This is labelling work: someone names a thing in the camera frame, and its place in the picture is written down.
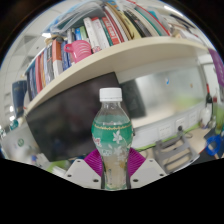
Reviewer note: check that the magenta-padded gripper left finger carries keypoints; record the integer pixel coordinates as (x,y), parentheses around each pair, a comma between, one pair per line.
(79,171)

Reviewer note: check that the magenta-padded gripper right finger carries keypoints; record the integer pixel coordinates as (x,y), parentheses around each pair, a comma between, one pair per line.
(148,171)

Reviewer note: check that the green-labelled clear drink bottle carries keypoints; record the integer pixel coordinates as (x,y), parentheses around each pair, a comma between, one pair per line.
(112,133)

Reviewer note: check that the grey metal laptop stand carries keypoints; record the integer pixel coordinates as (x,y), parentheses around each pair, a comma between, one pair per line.
(173,146)

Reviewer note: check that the black computer monitor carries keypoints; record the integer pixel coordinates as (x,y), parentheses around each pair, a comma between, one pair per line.
(66,123)

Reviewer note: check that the round green sticker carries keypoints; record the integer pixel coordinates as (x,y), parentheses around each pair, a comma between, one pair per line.
(20,142)

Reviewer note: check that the white round jar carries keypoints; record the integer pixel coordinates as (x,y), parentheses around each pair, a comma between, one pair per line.
(206,116)

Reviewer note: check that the dark wine bottle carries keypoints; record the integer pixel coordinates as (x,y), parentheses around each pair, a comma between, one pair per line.
(208,98)

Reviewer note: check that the dark blue storage box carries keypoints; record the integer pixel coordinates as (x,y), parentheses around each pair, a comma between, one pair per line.
(19,96)

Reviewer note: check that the purple hanging banner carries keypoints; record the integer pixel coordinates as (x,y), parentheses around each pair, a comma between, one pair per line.
(217,66)

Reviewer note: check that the white wall socket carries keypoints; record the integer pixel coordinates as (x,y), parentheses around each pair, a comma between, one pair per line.
(180,123)
(193,117)
(164,130)

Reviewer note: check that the beige wall shelf with books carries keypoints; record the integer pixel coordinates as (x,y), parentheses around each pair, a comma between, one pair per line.
(116,60)

